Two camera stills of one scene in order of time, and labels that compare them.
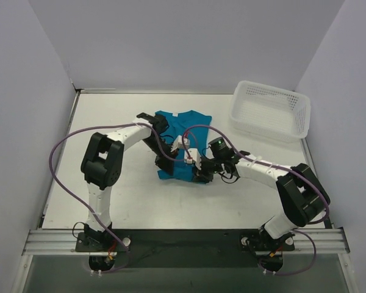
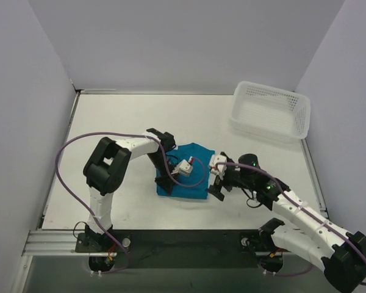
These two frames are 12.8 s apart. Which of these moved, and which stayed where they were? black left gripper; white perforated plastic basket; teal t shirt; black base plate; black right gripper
Moved: teal t shirt; black left gripper; black right gripper
Stayed: white perforated plastic basket; black base plate
